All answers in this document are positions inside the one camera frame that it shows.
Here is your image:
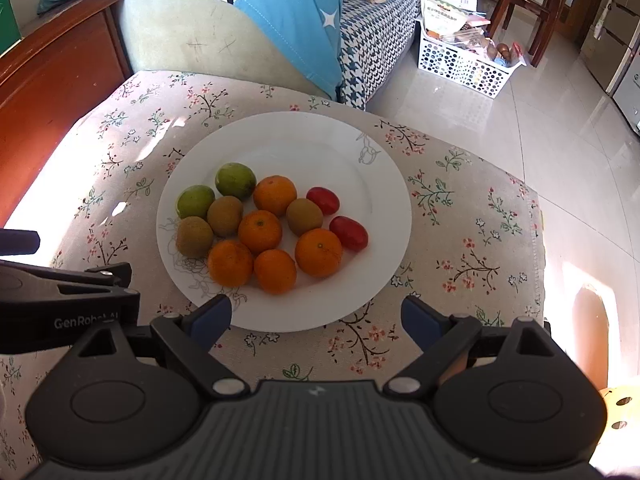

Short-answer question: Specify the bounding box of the green and white snack packet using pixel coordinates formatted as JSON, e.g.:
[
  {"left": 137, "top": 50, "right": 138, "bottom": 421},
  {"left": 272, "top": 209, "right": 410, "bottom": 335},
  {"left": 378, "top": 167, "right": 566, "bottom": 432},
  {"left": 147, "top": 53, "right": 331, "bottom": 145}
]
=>
[{"left": 420, "top": 0, "right": 479, "bottom": 41}]

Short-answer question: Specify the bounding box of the pale green sofa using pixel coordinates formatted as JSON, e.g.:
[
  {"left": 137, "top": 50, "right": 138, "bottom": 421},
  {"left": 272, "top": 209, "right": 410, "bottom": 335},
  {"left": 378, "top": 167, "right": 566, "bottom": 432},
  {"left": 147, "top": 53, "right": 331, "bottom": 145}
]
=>
[{"left": 117, "top": 0, "right": 337, "bottom": 101}]

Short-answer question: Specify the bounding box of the white plate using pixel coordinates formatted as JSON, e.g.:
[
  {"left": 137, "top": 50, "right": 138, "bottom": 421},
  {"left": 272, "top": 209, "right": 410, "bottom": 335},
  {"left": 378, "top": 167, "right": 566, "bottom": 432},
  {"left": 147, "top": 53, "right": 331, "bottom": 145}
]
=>
[{"left": 156, "top": 111, "right": 413, "bottom": 332}]

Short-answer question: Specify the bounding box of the houndstooth sofa cover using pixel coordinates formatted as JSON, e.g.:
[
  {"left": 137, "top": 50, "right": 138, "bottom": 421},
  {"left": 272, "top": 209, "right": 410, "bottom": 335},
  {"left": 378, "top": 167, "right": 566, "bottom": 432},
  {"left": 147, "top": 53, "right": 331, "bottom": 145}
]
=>
[{"left": 339, "top": 0, "right": 445, "bottom": 112}]

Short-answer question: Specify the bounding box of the red cherry tomato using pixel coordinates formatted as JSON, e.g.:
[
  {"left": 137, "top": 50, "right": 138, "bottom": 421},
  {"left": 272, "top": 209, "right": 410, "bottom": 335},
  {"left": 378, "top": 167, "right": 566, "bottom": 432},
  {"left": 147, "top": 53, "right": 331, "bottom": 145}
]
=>
[
  {"left": 305, "top": 186, "right": 341, "bottom": 216},
  {"left": 328, "top": 215, "right": 370, "bottom": 252}
]

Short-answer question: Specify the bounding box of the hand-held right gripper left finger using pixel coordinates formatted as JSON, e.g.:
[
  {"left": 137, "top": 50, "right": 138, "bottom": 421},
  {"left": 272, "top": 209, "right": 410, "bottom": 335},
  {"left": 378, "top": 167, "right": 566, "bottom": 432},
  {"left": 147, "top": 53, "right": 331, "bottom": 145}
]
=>
[{"left": 70, "top": 294, "right": 251, "bottom": 399}]

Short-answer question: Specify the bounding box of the brown kiwi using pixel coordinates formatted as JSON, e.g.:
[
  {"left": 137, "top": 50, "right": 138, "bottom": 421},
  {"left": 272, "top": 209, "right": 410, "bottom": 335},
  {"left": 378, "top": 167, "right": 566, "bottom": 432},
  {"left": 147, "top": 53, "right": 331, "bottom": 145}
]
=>
[
  {"left": 285, "top": 198, "right": 325, "bottom": 237},
  {"left": 206, "top": 195, "right": 245, "bottom": 238},
  {"left": 175, "top": 216, "right": 215, "bottom": 260}
]

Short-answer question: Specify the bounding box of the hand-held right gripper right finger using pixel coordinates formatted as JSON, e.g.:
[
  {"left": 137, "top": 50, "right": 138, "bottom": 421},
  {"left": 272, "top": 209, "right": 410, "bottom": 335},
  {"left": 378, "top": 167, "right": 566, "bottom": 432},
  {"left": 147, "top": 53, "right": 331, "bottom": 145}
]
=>
[{"left": 383, "top": 294, "right": 571, "bottom": 396}]

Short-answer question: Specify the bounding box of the orange mandarin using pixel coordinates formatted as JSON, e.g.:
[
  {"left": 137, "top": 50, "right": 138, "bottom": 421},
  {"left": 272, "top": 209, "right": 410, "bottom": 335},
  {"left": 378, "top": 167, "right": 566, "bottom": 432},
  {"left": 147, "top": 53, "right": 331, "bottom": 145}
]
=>
[
  {"left": 294, "top": 228, "right": 344, "bottom": 279},
  {"left": 207, "top": 239, "right": 255, "bottom": 288},
  {"left": 252, "top": 175, "right": 298, "bottom": 217},
  {"left": 237, "top": 209, "right": 284, "bottom": 255},
  {"left": 253, "top": 249, "right": 298, "bottom": 295}
]

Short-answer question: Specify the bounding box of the silver refrigerator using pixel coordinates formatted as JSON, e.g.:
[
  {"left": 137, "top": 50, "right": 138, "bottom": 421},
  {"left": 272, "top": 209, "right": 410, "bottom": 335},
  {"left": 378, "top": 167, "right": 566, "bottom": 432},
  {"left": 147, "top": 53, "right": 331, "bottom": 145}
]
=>
[{"left": 579, "top": 0, "right": 640, "bottom": 136}]

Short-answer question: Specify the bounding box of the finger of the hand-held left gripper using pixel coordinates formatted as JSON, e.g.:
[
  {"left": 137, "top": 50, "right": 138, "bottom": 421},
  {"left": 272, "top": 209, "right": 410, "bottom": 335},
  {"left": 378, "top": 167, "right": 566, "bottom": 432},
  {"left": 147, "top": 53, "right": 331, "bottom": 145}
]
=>
[
  {"left": 0, "top": 229, "right": 41, "bottom": 257},
  {"left": 0, "top": 261, "right": 134, "bottom": 297}
]

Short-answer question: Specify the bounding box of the green jujube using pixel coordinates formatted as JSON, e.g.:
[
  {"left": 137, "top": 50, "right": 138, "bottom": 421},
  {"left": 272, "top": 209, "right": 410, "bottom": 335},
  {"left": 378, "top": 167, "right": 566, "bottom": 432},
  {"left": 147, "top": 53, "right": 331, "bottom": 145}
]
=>
[
  {"left": 215, "top": 162, "right": 258, "bottom": 201},
  {"left": 176, "top": 185, "right": 216, "bottom": 220}
]

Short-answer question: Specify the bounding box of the wooden chair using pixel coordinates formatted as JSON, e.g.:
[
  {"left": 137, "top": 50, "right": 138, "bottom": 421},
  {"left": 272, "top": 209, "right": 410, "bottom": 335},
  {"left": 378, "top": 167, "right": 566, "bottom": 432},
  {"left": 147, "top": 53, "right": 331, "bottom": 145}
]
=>
[{"left": 479, "top": 0, "right": 577, "bottom": 69}]

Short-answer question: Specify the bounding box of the floral tablecloth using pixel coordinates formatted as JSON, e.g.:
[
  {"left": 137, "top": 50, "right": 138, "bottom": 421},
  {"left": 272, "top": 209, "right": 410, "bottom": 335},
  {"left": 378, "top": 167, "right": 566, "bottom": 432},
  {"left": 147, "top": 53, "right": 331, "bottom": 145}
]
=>
[{"left": 0, "top": 70, "right": 547, "bottom": 467}]

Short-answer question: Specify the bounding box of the white perforated basket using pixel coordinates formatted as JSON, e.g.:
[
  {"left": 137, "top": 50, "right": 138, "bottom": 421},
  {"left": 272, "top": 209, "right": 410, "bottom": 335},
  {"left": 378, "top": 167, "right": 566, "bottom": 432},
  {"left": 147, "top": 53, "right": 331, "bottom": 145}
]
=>
[{"left": 417, "top": 26, "right": 519, "bottom": 100}]

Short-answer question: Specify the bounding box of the green cardboard box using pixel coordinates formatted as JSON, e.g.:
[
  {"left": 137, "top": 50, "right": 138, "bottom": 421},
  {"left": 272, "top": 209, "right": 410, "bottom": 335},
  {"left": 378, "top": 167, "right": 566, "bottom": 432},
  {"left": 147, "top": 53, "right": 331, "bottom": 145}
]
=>
[{"left": 0, "top": 0, "right": 24, "bottom": 57}]

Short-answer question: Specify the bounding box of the blue printed blanket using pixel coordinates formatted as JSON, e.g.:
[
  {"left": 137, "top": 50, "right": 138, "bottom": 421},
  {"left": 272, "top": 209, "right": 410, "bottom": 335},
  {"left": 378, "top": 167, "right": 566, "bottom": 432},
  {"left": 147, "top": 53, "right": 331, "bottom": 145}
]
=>
[{"left": 37, "top": 0, "right": 347, "bottom": 102}]

